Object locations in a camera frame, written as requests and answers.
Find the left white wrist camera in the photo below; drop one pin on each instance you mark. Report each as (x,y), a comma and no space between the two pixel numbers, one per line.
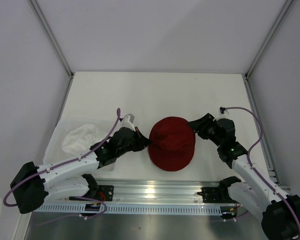
(127,122)

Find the left aluminium frame post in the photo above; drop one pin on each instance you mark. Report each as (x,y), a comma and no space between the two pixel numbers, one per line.
(41,18)

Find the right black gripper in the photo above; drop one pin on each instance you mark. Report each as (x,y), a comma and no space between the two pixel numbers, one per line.
(200,125)

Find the aluminium frame post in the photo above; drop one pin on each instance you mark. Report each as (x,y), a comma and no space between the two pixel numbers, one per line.
(41,18)
(274,29)

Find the white plastic basket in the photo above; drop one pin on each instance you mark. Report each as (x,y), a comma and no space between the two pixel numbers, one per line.
(54,153)

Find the aluminium mounting rail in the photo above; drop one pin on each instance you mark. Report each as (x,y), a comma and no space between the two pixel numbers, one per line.
(151,192)

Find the white slotted cable duct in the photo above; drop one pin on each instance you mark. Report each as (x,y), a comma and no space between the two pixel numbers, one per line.
(142,209)

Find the black base bracket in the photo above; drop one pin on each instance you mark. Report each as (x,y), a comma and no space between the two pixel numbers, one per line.
(102,193)
(211,195)

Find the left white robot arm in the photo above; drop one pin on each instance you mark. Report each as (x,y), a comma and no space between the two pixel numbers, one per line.
(71,178)

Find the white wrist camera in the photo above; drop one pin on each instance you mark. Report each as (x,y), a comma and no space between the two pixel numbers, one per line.
(127,122)
(223,114)

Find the right aluminium frame post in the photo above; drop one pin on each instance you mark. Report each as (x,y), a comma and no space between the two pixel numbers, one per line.
(274,29)

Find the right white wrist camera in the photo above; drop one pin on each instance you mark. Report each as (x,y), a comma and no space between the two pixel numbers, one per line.
(223,114)

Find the right black base bracket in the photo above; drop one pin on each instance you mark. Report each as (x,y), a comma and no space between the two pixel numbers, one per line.
(211,195)

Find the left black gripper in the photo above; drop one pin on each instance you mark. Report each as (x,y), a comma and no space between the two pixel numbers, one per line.
(142,142)

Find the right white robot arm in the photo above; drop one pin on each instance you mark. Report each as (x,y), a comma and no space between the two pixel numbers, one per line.
(277,211)

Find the white bucket hat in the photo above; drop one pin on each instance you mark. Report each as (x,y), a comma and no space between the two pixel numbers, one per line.
(81,139)

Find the dark red bucket hat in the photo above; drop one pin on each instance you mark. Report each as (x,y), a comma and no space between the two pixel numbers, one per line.
(172,144)

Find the left black base bracket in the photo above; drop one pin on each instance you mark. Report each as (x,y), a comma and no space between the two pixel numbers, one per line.
(102,193)

